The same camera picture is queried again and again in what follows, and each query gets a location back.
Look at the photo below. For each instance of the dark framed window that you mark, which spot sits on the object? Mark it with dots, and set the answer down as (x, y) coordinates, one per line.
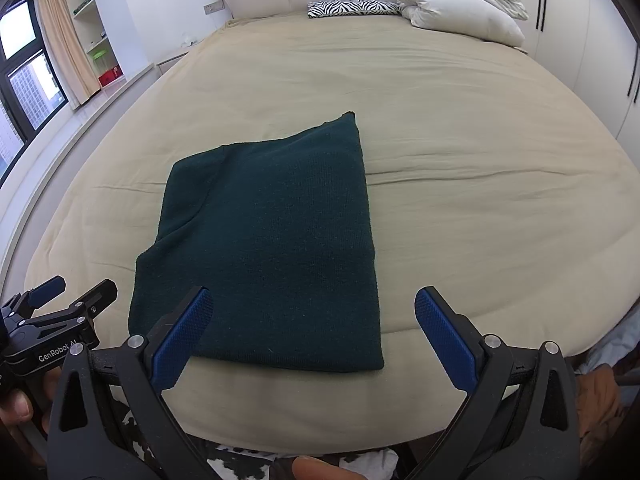
(22, 70)

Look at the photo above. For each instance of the zebra print pillow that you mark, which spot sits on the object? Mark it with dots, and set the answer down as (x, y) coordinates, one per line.
(350, 7)

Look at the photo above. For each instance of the dark green knit sweater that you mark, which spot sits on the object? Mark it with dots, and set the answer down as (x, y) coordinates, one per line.
(275, 260)

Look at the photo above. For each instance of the cow print cloth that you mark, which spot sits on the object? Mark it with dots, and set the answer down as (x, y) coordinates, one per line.
(235, 462)

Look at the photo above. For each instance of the white window ledge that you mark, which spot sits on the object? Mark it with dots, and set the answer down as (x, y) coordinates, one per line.
(60, 130)

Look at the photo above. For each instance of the green tray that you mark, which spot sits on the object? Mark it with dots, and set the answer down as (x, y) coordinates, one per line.
(99, 53)

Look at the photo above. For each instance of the white nightstand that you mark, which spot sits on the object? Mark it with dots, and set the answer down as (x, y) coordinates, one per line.
(172, 62)

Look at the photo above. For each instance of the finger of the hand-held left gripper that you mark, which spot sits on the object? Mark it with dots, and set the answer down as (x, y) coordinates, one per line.
(47, 291)
(95, 300)

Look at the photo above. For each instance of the red box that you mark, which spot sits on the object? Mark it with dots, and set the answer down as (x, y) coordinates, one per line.
(109, 76)

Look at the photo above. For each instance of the bed with beige sheet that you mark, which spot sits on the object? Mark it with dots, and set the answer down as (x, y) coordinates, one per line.
(475, 135)

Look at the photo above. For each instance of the wall socket panel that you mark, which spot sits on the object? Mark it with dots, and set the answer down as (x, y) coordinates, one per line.
(212, 8)

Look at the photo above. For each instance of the white pillow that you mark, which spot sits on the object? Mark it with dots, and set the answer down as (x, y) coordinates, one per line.
(460, 20)

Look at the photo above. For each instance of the beige curtain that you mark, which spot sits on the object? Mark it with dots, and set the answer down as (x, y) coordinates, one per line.
(65, 35)

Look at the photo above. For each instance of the white wardrobe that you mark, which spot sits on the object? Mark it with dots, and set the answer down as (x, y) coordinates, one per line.
(565, 20)

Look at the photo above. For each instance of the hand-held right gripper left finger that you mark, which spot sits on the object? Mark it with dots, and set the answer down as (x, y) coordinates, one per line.
(182, 340)

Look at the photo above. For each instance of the person's left hand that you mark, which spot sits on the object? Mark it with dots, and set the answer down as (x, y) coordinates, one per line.
(15, 407)

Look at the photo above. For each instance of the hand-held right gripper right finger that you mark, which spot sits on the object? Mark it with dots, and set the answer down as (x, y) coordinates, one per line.
(445, 340)

